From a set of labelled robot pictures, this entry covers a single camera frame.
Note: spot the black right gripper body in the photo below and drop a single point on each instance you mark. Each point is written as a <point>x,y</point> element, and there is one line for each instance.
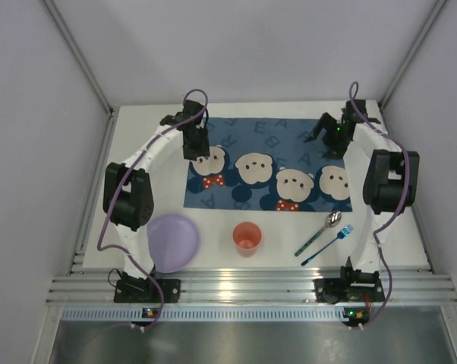
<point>328,129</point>

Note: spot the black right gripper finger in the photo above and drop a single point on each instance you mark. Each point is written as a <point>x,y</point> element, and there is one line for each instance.
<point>333,153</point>
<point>327,123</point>

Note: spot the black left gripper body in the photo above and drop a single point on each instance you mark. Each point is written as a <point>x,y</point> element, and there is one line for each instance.
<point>196,144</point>

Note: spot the blue bear print placemat cloth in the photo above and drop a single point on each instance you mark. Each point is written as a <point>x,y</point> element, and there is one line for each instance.
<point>267,164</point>

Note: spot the orange plastic cup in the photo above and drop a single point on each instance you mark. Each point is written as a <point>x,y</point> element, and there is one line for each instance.
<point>247,236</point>

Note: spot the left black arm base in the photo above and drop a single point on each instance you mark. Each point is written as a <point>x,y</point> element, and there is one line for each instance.
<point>138,290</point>

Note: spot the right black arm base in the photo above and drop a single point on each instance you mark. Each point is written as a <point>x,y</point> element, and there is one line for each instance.
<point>352,286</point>

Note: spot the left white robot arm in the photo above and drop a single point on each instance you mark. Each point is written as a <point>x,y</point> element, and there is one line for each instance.
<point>127,191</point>

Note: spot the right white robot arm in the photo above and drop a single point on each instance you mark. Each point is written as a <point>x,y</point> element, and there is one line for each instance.
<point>382,177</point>

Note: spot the purple plastic plate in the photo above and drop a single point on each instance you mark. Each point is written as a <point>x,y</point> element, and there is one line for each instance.
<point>173,241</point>

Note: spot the silver spoon green handle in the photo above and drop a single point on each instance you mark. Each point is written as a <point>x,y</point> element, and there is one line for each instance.
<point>331,221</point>

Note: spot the left aluminium frame post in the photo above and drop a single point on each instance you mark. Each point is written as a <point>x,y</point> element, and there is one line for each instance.
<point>77,54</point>

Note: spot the aluminium frame post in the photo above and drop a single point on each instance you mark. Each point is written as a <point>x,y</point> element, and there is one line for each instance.
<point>77,54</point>
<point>426,28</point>

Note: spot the right aluminium frame post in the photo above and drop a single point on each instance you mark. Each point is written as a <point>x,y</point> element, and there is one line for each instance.
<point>426,28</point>

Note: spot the aluminium rail frame front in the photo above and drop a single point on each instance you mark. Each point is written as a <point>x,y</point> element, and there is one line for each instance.
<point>256,287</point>

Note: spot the perforated cable duct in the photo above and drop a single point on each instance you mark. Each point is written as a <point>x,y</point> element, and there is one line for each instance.
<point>213,314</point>

